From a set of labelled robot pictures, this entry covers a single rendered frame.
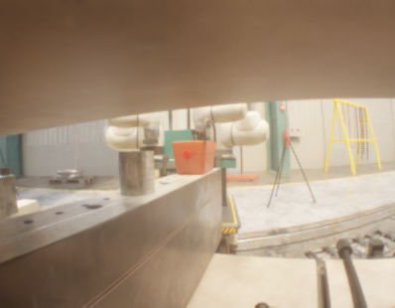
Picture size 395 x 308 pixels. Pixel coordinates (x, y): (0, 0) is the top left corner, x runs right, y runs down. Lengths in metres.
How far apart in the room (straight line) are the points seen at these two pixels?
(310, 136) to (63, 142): 9.32
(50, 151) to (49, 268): 8.59
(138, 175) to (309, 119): 8.28
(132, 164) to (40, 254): 0.28
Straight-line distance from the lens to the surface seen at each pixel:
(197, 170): 0.78
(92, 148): 7.79
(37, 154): 9.24
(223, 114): 1.02
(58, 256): 0.25
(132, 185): 0.44
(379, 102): 11.89
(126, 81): 0.20
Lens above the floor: 0.78
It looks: 1 degrees down
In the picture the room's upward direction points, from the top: 2 degrees counter-clockwise
